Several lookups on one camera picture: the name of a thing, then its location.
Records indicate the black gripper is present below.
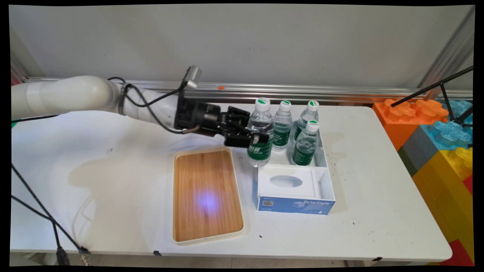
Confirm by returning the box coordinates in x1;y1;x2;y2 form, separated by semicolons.
175;96;270;148

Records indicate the small water bottle green label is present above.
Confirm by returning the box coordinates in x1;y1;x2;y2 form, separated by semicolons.
291;120;320;166
294;100;320;141
247;97;275;168
272;100;293;152

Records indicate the bamboo tray with cream rim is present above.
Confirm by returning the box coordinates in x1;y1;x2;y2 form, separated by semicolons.
173;147;245;244

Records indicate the white and blue cardboard box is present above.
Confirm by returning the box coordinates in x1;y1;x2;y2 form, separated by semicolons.
257;119;337;216

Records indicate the orange giant building block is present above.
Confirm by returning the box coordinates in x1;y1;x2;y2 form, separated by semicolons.
372;99;450;151

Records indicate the grey giant building block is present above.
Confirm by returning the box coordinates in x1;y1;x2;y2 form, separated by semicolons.
397;126;439;178

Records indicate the black tripod stand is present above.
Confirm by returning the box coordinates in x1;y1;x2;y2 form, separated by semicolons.
391;66;474;128

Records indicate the light blue giant building block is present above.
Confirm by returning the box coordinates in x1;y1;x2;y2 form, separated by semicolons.
421;100;473;151

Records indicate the yellow giant building block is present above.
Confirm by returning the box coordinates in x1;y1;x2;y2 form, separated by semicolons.
412;147;474;262

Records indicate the red giant building block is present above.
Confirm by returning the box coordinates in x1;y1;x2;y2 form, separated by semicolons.
440;239;474;266

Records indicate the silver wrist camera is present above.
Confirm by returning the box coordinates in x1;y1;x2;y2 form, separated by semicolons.
184;65;202;91

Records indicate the aluminium wall rail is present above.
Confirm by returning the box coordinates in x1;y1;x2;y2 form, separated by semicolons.
23;77;473;104

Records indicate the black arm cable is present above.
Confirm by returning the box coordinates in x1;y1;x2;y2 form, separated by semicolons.
107;77;199;135

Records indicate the black floor cable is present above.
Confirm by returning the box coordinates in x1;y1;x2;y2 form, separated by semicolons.
11;195;71;266
11;163;92;255

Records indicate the aluminium frame post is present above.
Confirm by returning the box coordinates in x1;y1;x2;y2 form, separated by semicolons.
417;6;475;91

